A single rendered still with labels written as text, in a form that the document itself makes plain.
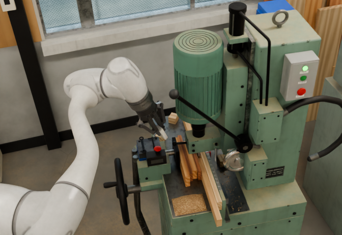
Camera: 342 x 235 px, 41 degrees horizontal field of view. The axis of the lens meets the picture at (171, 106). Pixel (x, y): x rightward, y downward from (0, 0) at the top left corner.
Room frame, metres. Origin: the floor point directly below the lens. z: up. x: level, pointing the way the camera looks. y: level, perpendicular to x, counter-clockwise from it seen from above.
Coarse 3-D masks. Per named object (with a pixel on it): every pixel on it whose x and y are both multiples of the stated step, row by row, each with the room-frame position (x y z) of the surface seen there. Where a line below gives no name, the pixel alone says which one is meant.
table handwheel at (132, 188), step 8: (120, 160) 1.37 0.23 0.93; (120, 168) 1.30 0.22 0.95; (120, 176) 1.26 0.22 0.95; (120, 184) 1.23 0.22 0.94; (120, 192) 1.21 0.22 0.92; (128, 192) 1.29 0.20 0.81; (136, 192) 1.30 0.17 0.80; (120, 200) 1.19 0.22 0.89; (128, 216) 1.17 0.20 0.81; (128, 224) 1.19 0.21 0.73
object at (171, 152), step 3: (174, 138) 1.42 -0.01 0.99; (177, 144) 1.38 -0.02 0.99; (174, 147) 1.37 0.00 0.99; (177, 147) 1.36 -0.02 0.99; (168, 150) 1.38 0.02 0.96; (171, 150) 1.38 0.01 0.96; (174, 150) 1.38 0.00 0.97; (177, 150) 1.35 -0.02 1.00; (168, 153) 1.37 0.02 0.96; (171, 153) 1.37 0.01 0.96; (174, 153) 1.37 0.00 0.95; (177, 153) 1.34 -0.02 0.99; (174, 156) 1.38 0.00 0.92; (177, 156) 1.34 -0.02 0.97; (177, 159) 1.34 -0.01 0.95; (177, 162) 1.34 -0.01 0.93; (177, 165) 1.34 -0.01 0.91
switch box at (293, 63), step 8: (288, 56) 1.27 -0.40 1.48; (296, 56) 1.26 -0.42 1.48; (304, 56) 1.26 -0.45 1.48; (312, 56) 1.26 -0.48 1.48; (288, 64) 1.25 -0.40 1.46; (296, 64) 1.23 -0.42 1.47; (304, 64) 1.23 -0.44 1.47; (312, 64) 1.24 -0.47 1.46; (288, 72) 1.24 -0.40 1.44; (296, 72) 1.23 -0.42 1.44; (312, 72) 1.24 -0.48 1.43; (288, 80) 1.23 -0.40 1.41; (296, 80) 1.23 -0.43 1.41; (304, 80) 1.23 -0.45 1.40; (312, 80) 1.24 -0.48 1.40; (280, 88) 1.28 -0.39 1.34; (288, 88) 1.23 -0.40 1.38; (296, 88) 1.23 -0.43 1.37; (304, 88) 1.24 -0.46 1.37; (312, 88) 1.24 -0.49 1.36; (288, 96) 1.23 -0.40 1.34; (304, 96) 1.24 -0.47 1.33
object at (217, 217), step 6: (186, 126) 1.55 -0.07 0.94; (204, 168) 1.29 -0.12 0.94; (204, 174) 1.25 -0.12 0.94; (204, 180) 1.22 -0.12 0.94; (204, 186) 1.22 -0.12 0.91; (210, 186) 1.19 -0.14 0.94; (210, 192) 1.16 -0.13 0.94; (210, 198) 1.13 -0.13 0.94; (210, 204) 1.12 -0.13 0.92; (216, 204) 1.10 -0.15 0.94; (216, 210) 1.07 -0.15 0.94; (216, 216) 1.05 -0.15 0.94; (216, 222) 1.03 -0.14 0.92
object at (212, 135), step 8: (208, 128) 1.39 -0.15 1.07; (216, 128) 1.38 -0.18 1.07; (192, 136) 1.34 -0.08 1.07; (208, 136) 1.34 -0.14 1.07; (216, 136) 1.34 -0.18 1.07; (192, 144) 1.31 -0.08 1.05; (200, 144) 1.32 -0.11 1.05; (208, 144) 1.32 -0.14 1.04; (192, 152) 1.31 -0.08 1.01; (200, 152) 1.32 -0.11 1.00
